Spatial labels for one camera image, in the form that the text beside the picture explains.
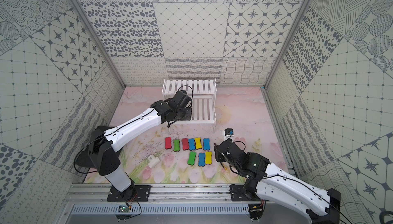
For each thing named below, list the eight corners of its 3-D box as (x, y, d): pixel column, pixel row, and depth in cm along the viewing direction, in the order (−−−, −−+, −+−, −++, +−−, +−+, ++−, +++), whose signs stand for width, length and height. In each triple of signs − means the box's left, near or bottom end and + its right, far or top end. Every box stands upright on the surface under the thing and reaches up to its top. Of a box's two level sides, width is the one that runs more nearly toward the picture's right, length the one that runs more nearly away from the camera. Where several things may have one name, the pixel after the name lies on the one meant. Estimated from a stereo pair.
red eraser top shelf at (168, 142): (165, 149, 91) (165, 148, 89) (165, 139, 95) (165, 137, 94) (171, 148, 91) (171, 147, 90) (171, 138, 95) (170, 136, 94)
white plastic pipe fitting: (147, 168, 84) (145, 166, 81) (150, 156, 88) (148, 154, 85) (158, 168, 84) (157, 166, 81) (160, 156, 88) (159, 154, 85)
